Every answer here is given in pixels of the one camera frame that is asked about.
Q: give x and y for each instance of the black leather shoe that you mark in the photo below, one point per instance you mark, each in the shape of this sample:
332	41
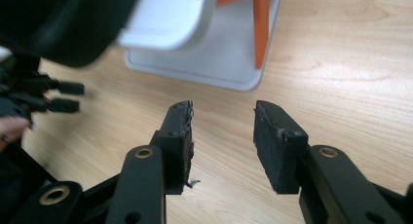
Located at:
58	22

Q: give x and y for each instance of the white rack with orange posts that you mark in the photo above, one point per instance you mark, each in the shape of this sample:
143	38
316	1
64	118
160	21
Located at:
220	55

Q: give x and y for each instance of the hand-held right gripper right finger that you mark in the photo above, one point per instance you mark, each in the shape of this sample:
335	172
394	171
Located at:
279	152

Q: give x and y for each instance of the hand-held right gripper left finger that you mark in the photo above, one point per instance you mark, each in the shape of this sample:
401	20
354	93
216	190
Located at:
177	146

